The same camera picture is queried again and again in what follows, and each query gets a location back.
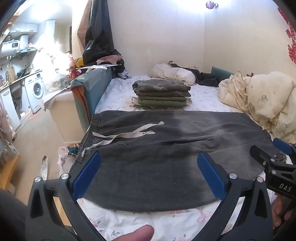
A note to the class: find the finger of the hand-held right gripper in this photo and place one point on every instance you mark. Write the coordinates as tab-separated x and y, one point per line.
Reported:
259	151
283	144

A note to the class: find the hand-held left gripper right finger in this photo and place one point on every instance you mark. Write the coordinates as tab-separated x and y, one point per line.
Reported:
211	173

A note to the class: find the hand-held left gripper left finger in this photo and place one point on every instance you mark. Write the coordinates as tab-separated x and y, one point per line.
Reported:
86	173

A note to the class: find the dark grey pants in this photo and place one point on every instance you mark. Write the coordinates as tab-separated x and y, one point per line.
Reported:
150	166

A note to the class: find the folded olive green pants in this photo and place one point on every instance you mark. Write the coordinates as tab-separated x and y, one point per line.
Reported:
161	98
159	104

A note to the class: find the folded dark olive pants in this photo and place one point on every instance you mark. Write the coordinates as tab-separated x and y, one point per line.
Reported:
164	93

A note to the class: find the folded camouflage pants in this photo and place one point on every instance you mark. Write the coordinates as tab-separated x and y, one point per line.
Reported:
159	84

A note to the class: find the person's right hand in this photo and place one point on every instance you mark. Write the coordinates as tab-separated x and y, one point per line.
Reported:
278	208

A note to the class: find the person's left hand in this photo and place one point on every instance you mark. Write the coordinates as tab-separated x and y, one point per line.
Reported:
136	234

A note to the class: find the cream patterned duvet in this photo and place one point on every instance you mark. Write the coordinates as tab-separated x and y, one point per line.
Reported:
261	97

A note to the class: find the cardboard box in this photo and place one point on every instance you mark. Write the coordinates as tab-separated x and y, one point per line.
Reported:
62	115

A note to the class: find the white floral bed sheet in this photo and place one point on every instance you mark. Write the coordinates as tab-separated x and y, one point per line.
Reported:
161	222

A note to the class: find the wooden stool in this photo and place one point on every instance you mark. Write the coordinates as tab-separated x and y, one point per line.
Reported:
8	171

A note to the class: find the teal bed end board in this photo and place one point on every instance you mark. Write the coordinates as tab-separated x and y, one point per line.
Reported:
92	88

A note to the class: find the person's leg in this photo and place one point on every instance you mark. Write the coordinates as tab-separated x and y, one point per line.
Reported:
11	215

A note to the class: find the teal cushion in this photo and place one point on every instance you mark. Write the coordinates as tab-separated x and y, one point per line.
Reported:
220	71

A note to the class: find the dark crumpled clothes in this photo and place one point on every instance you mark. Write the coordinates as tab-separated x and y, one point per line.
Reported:
205	77

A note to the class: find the white washing machine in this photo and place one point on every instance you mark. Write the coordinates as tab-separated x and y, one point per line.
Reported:
35	91

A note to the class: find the cream floral pillow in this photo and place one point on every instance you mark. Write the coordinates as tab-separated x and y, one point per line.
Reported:
171	73

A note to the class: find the pink cloth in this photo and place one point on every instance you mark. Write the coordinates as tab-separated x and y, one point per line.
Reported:
111	59

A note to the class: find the black plastic bag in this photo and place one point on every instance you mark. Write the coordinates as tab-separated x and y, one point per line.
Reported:
98	34

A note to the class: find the white water heater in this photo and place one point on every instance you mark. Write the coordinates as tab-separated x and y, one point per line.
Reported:
13	45

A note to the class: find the red wall decoration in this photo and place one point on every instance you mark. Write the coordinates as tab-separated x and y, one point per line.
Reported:
291	37

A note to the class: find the purple wall hook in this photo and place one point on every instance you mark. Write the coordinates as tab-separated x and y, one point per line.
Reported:
210	4

